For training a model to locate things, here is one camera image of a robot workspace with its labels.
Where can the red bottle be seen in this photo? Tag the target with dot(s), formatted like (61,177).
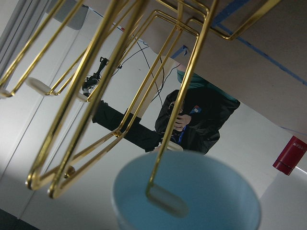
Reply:
(290,156)

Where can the light blue plastic cup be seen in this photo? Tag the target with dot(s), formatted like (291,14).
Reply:
(190,192)

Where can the person in black jacket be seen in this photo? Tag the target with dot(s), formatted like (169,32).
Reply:
(203,112)

